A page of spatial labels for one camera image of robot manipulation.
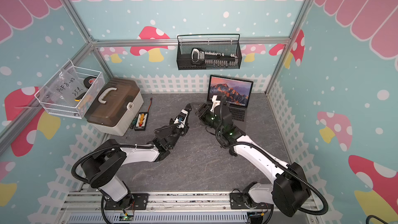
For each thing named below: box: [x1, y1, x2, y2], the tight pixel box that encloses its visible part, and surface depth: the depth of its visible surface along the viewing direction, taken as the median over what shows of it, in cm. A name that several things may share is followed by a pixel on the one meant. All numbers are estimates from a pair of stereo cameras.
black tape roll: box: [83, 75, 97, 89], surface depth 82 cm
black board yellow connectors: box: [134, 112, 149, 132], surface depth 105 cm
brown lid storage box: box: [84, 77, 145, 137], surface depth 94 cm
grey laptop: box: [207, 74, 254, 131], surface depth 110 cm
